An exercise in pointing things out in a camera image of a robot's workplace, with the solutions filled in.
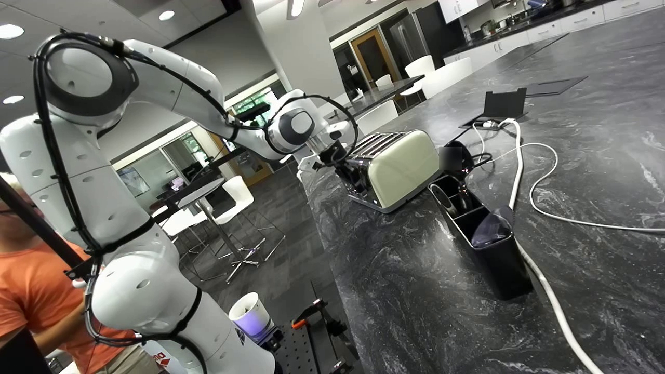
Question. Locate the white paper cup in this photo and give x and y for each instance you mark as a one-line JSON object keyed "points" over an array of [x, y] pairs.
{"points": [[252, 316]]}

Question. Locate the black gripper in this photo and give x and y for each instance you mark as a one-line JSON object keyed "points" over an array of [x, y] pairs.
{"points": [[336, 156]]}

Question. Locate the person in orange shirt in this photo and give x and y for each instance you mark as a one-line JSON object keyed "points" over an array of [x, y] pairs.
{"points": [[36, 296]]}

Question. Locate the cream white toaster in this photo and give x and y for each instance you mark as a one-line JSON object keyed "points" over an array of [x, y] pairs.
{"points": [[394, 169]]}

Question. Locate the black round object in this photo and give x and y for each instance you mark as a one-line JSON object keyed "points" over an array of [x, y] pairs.
{"points": [[455, 159]]}

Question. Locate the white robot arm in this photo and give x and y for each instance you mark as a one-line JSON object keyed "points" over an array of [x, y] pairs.
{"points": [[82, 86]]}

